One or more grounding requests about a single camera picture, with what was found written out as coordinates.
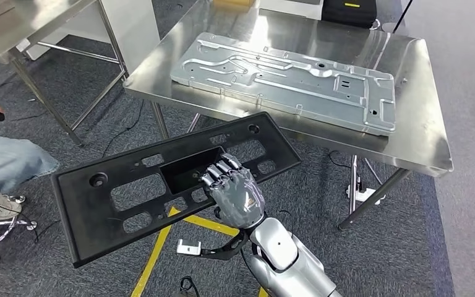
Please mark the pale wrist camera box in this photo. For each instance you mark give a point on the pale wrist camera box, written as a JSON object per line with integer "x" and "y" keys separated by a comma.
{"x": 189, "y": 248}

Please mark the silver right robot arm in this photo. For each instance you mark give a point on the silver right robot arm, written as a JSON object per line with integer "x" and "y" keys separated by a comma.
{"x": 286, "y": 262}

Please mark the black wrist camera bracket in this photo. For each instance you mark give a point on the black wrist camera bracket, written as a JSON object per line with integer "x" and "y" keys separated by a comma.
{"x": 225, "y": 254}

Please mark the white desk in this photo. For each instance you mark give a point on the white desk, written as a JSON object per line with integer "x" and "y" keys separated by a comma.
{"x": 290, "y": 3}

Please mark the stainless steel workbench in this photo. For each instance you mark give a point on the stainless steel workbench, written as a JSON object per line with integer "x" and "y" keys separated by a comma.
{"x": 417, "y": 102}

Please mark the black carry case yellow label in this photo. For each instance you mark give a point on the black carry case yellow label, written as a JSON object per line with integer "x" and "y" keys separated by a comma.
{"x": 348, "y": 16}

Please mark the white power strip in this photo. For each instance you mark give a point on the white power strip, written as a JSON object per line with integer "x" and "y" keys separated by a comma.
{"x": 364, "y": 194}

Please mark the stamped galvanized metal panel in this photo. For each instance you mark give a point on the stamped galvanized metal panel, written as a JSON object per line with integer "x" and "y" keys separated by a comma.
{"x": 282, "y": 82}

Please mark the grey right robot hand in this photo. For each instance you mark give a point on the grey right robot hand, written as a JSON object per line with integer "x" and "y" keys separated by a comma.
{"x": 239, "y": 196}

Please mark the black plastic plate bracket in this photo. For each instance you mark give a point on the black plastic plate bracket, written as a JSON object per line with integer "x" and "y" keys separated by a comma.
{"x": 77, "y": 213}

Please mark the stainless steel side table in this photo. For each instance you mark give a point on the stainless steel side table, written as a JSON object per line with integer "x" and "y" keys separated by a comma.
{"x": 16, "y": 24}

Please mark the white cabinet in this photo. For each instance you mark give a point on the white cabinet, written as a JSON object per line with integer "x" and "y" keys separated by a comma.
{"x": 135, "y": 28}

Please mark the black stanchion post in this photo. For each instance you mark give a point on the black stanchion post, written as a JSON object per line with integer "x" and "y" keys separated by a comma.
{"x": 395, "y": 28}

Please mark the person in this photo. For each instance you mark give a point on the person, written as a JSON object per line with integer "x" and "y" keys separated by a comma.
{"x": 8, "y": 164}

